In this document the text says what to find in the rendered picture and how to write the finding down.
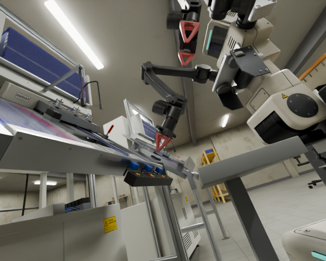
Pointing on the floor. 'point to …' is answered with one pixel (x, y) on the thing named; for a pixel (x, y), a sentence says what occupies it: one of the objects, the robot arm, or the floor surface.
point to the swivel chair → (305, 164)
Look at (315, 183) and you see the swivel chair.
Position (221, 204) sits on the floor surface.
